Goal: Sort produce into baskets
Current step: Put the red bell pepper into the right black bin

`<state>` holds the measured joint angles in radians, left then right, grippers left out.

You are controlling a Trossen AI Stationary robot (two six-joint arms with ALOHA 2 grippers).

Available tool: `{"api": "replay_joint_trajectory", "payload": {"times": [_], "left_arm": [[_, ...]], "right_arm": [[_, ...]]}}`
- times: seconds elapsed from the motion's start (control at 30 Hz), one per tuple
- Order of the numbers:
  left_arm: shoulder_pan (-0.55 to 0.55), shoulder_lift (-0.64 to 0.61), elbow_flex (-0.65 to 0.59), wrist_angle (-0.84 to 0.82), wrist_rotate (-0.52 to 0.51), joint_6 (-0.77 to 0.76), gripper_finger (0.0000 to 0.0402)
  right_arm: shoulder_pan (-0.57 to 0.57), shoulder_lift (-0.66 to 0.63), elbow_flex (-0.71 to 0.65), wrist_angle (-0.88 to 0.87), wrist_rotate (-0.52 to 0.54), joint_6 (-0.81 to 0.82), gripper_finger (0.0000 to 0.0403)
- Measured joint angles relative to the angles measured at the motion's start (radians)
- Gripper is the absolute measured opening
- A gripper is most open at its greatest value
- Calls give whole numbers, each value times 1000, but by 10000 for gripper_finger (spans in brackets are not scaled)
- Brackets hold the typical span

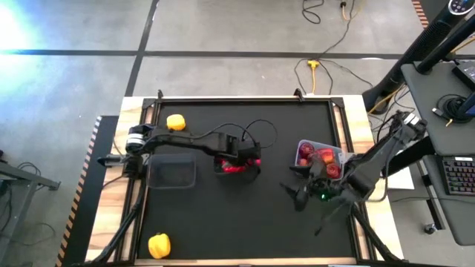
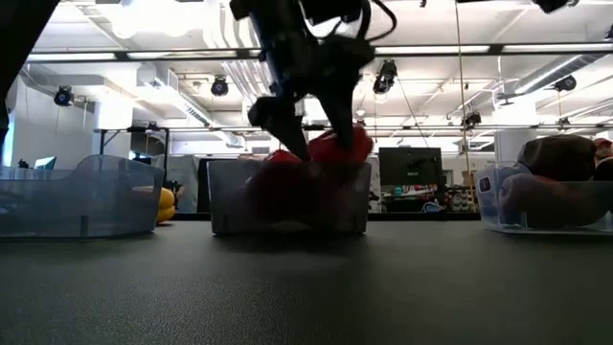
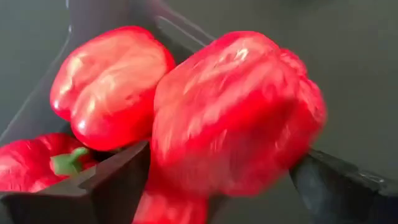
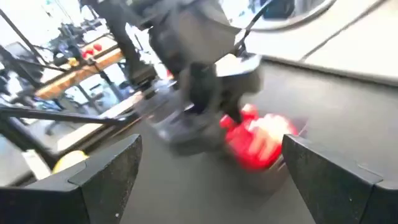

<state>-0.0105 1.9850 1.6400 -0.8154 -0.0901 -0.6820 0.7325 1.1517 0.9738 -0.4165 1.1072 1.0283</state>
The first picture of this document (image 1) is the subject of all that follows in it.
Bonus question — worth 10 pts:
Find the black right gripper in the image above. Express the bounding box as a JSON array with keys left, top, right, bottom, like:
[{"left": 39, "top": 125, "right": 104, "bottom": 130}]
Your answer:
[{"left": 280, "top": 153, "right": 352, "bottom": 213}]

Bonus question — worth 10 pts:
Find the dark red apple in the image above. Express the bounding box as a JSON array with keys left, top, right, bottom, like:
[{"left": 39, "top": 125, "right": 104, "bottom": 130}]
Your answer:
[{"left": 298, "top": 142, "right": 316, "bottom": 158}]

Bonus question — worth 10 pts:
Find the yellow bell pepper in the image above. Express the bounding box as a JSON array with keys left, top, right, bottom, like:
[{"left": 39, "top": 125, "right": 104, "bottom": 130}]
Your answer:
[
  {"left": 147, "top": 232, "right": 172, "bottom": 260},
  {"left": 166, "top": 113, "right": 187, "bottom": 132}
]

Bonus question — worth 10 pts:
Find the clear plastic basket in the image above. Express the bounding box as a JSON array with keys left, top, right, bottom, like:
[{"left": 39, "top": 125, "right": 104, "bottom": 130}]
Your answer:
[
  {"left": 146, "top": 152, "right": 197, "bottom": 190},
  {"left": 212, "top": 155, "right": 261, "bottom": 183}
]

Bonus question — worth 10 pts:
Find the translucent white plastic basket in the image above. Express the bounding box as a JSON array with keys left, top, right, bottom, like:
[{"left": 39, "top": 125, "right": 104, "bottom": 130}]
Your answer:
[{"left": 294, "top": 139, "right": 350, "bottom": 182}]

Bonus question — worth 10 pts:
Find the white paper sheet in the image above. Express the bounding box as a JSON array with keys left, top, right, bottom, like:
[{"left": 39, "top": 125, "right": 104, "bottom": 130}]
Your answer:
[{"left": 385, "top": 165, "right": 416, "bottom": 191}]

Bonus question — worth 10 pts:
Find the backlit black keyboard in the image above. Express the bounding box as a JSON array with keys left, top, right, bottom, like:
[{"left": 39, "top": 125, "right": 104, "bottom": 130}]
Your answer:
[{"left": 440, "top": 156, "right": 475, "bottom": 197}]

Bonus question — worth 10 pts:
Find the grey keyboard desk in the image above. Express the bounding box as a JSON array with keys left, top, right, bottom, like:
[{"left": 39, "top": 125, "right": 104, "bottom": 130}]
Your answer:
[{"left": 422, "top": 154, "right": 475, "bottom": 246}]

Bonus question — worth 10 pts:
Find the black hazard-striped floor mat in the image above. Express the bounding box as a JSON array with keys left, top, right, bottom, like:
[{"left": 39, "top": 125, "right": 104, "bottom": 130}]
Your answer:
[{"left": 54, "top": 115, "right": 120, "bottom": 267}]

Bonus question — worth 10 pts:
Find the black tower fan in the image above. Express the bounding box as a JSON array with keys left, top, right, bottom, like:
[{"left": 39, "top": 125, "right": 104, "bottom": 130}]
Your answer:
[{"left": 361, "top": 0, "right": 475, "bottom": 114}]

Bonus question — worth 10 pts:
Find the grey side table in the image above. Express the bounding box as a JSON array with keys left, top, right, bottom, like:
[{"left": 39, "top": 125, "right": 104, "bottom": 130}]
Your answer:
[{"left": 0, "top": 159, "right": 62, "bottom": 267}]

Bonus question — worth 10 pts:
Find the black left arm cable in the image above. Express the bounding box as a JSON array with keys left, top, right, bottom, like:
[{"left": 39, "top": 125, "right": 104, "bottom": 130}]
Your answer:
[{"left": 192, "top": 119, "right": 279, "bottom": 150}]

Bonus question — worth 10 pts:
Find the black table frame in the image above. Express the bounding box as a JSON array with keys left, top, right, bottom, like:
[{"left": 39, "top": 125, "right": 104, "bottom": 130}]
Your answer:
[{"left": 140, "top": 95, "right": 352, "bottom": 263}]

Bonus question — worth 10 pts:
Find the yellow extension cord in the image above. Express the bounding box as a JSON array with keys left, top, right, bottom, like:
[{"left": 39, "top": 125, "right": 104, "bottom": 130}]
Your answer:
[{"left": 307, "top": 59, "right": 321, "bottom": 94}]

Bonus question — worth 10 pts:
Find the black floor cable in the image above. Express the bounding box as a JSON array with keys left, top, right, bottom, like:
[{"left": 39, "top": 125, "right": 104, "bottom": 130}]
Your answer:
[{"left": 301, "top": 0, "right": 326, "bottom": 25}]

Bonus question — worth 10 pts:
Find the black coiled cable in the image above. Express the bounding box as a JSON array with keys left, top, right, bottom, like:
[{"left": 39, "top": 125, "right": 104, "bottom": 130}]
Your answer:
[{"left": 436, "top": 93, "right": 473, "bottom": 124}]

